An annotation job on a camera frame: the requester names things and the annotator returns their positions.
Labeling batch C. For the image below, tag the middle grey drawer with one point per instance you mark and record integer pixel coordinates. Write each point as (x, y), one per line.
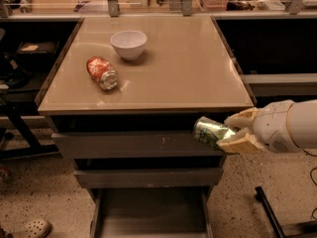
(148, 178)

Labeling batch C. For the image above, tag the top grey drawer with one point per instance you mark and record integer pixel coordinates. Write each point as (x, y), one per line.
(132, 144)

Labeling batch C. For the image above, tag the grey drawer cabinet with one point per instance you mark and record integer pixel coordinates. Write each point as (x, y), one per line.
(184, 73)

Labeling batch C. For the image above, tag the green crushed soda can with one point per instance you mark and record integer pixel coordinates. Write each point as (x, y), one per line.
(209, 132)

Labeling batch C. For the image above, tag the bottom open grey drawer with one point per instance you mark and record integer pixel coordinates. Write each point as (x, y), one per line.
(175, 212)

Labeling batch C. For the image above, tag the orange soda can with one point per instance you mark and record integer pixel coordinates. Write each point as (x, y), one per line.
(103, 73)

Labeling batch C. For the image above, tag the white ceramic bowl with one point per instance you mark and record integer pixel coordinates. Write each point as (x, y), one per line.
(129, 45)

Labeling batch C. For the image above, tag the black table leg frame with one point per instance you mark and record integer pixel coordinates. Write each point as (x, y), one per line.
(35, 147)

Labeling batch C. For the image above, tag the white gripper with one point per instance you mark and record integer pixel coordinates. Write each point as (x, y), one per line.
(272, 125)

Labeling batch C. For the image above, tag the white perforated clog shoe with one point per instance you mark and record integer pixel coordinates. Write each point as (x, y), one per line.
(38, 228)

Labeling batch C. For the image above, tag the black metal base bar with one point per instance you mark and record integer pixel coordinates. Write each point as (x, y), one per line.
(296, 230)

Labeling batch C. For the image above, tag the black power adapter with cable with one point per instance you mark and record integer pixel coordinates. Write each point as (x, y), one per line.
(311, 174)

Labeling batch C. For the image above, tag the black box on shelf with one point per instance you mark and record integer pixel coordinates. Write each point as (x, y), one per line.
(40, 52)

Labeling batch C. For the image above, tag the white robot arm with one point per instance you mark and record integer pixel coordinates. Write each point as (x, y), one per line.
(302, 122)

